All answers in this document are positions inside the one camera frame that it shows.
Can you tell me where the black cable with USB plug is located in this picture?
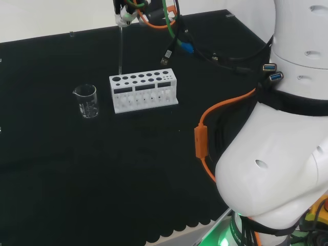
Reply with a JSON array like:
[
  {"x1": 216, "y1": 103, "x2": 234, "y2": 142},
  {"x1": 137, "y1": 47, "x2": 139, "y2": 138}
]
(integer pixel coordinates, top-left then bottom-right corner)
[{"x1": 160, "y1": 0, "x2": 181, "y2": 65}]

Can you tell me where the white test tube rack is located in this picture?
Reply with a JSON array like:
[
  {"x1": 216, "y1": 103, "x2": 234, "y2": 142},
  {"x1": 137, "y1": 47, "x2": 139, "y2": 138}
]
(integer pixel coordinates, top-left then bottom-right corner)
[{"x1": 109, "y1": 68, "x2": 179, "y2": 114}]

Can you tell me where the orange cable with inline box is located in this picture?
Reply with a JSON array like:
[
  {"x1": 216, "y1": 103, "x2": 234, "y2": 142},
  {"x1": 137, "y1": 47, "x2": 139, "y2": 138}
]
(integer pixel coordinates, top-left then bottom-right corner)
[{"x1": 194, "y1": 88, "x2": 257, "y2": 183}]

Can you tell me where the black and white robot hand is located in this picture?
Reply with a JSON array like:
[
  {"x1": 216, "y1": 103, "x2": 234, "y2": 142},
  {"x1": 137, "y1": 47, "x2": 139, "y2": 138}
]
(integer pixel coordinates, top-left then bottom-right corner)
[{"x1": 112, "y1": 0, "x2": 150, "y2": 28}]

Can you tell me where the black bench cloth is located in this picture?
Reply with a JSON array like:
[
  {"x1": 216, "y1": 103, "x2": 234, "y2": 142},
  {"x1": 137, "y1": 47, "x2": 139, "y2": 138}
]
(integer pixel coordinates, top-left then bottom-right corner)
[{"x1": 0, "y1": 9, "x2": 273, "y2": 246}]

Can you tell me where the clear glass beaker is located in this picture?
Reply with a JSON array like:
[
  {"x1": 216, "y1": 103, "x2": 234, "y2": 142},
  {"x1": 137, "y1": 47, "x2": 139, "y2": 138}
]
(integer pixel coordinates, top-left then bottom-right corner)
[{"x1": 72, "y1": 84, "x2": 99, "y2": 119}]

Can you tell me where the thin orange cable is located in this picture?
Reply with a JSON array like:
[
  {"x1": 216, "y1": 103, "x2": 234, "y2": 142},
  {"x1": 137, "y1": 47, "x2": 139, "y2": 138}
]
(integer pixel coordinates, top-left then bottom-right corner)
[{"x1": 135, "y1": 4, "x2": 178, "y2": 29}]

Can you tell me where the green cable with blue connector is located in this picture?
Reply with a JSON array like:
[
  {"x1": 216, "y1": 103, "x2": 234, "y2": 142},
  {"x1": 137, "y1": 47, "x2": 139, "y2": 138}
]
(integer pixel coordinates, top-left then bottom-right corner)
[{"x1": 160, "y1": 0, "x2": 194, "y2": 54}]

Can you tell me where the black cable bundle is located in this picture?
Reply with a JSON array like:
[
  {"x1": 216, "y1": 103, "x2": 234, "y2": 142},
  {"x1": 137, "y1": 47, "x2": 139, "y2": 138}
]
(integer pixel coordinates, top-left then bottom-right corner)
[{"x1": 176, "y1": 14, "x2": 274, "y2": 75}]

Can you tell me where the yellow stop button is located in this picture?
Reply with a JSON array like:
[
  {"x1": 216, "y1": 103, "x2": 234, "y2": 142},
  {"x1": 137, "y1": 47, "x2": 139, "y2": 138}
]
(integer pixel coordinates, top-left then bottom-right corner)
[{"x1": 304, "y1": 193, "x2": 328, "y2": 224}]

